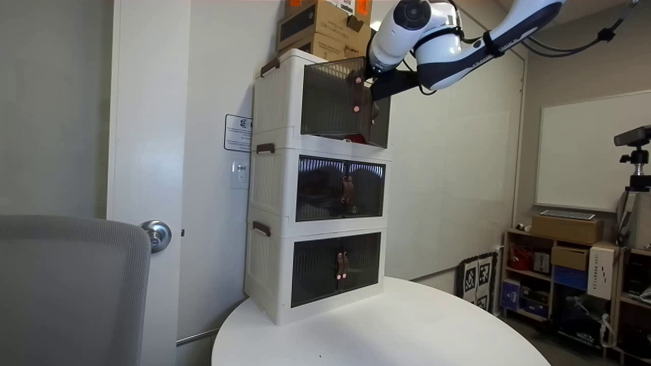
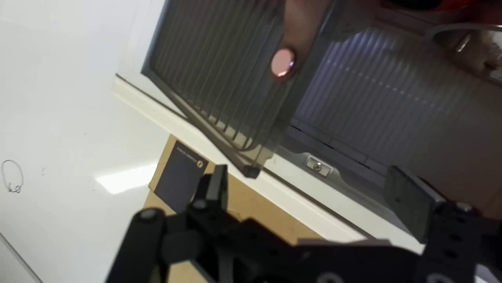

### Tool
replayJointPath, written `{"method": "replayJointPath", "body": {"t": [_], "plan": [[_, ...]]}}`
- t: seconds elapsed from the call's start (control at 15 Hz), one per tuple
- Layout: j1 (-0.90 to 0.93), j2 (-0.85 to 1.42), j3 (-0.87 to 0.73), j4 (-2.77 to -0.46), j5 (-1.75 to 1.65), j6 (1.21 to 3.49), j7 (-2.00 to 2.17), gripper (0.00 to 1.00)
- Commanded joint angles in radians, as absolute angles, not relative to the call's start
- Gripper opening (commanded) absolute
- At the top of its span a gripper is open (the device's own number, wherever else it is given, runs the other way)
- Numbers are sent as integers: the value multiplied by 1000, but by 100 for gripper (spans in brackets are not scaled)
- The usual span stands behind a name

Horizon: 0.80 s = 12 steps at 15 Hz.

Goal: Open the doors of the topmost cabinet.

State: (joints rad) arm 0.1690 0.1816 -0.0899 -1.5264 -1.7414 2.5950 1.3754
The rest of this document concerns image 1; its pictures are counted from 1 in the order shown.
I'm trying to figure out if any blue storage bin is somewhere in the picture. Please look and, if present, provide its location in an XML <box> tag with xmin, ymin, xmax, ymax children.
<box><xmin>552</xmin><ymin>267</ymin><xmax>591</xmax><ymax>296</ymax></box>

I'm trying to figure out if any white wall switch plate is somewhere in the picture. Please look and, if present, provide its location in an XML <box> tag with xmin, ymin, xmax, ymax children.
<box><xmin>229</xmin><ymin>161</ymin><xmax>252</xmax><ymax>190</ymax></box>

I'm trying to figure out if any white stackable cabinet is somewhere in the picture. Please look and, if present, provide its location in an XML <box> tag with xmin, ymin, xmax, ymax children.
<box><xmin>246</xmin><ymin>141</ymin><xmax>393</xmax><ymax>241</ymax></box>
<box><xmin>251</xmin><ymin>48</ymin><xmax>395</xmax><ymax>165</ymax></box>
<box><xmin>242</xmin><ymin>215</ymin><xmax>392</xmax><ymax>326</ymax></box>

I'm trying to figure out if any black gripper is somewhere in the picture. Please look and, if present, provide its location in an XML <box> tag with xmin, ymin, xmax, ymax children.
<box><xmin>366</xmin><ymin>67</ymin><xmax>422</xmax><ymax>102</ymax></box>

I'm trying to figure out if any white whiteboard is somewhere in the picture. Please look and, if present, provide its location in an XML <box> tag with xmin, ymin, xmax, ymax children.
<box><xmin>536</xmin><ymin>87</ymin><xmax>651</xmax><ymax>215</ymax></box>

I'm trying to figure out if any silver door knob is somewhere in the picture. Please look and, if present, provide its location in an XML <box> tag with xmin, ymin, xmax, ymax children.
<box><xmin>140</xmin><ymin>217</ymin><xmax>176</xmax><ymax>255</ymax></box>

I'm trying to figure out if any white room door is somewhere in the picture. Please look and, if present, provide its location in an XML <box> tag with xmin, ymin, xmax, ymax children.
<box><xmin>109</xmin><ymin>0</ymin><xmax>195</xmax><ymax>366</ymax></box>

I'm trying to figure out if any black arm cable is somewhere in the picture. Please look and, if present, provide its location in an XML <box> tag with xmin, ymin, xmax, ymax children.
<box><xmin>522</xmin><ymin>0</ymin><xmax>644</xmax><ymax>59</ymax></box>

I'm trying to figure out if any black camera tripod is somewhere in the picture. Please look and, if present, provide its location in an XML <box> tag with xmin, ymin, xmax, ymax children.
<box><xmin>613</xmin><ymin>145</ymin><xmax>651</xmax><ymax>251</ymax></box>

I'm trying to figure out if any black white marker board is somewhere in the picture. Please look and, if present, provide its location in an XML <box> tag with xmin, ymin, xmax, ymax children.
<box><xmin>461</xmin><ymin>251</ymin><xmax>500</xmax><ymax>314</ymax></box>

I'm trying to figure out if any brown cardboard box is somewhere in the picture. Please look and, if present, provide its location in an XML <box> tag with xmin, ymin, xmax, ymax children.
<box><xmin>275</xmin><ymin>0</ymin><xmax>378</xmax><ymax>73</ymax></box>

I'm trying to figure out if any white box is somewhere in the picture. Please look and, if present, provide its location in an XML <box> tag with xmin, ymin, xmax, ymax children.
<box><xmin>587</xmin><ymin>242</ymin><xmax>618</xmax><ymax>301</ymax></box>

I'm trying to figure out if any black camera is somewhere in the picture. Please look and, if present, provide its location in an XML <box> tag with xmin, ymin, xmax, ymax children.
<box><xmin>613</xmin><ymin>124</ymin><xmax>651</xmax><ymax>148</ymax></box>

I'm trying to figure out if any red shelf item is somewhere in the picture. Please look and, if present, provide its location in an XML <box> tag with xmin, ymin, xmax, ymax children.
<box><xmin>510</xmin><ymin>247</ymin><xmax>536</xmax><ymax>273</ymax></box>

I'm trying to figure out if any dark shelf unit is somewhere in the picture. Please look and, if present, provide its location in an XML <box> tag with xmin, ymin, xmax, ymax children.
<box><xmin>609</xmin><ymin>247</ymin><xmax>651</xmax><ymax>363</ymax></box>

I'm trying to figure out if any wooden shelf unit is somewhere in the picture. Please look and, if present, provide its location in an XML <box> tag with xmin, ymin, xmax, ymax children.
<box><xmin>500</xmin><ymin>227</ymin><xmax>623</xmax><ymax>326</ymax></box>

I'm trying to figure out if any smoked ribbed cabinet door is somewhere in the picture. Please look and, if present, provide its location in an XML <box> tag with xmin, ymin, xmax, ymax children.
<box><xmin>291</xmin><ymin>238</ymin><xmax>344</xmax><ymax>310</ymax></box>
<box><xmin>341</xmin><ymin>233</ymin><xmax>383</xmax><ymax>296</ymax></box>
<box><xmin>346</xmin><ymin>161</ymin><xmax>387</xmax><ymax>219</ymax></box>
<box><xmin>361</xmin><ymin>77</ymin><xmax>393</xmax><ymax>148</ymax></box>
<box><xmin>295</xmin><ymin>152</ymin><xmax>349</xmax><ymax>223</ymax></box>
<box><xmin>302</xmin><ymin>57</ymin><xmax>365</xmax><ymax>142</ymax></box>

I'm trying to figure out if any grey office chair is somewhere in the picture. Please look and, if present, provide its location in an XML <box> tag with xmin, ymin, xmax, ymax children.
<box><xmin>0</xmin><ymin>214</ymin><xmax>153</xmax><ymax>366</ymax></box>

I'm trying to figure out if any flat cardboard box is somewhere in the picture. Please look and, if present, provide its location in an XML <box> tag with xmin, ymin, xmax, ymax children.
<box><xmin>529</xmin><ymin>211</ymin><xmax>604</xmax><ymax>247</ymax></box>

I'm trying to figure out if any small cardboard box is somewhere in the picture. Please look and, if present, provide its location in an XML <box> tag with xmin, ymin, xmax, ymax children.
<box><xmin>552</xmin><ymin>244</ymin><xmax>591</xmax><ymax>273</ymax></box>

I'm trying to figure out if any white wall sign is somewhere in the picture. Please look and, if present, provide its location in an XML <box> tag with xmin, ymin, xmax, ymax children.
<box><xmin>223</xmin><ymin>113</ymin><xmax>257</xmax><ymax>154</ymax></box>

